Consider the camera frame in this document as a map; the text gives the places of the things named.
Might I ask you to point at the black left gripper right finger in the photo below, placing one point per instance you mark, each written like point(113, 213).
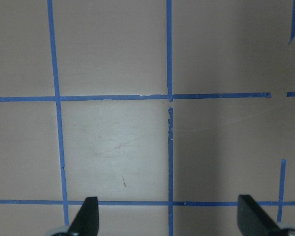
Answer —
point(252, 220)

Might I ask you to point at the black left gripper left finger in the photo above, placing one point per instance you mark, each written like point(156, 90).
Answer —
point(86, 222)

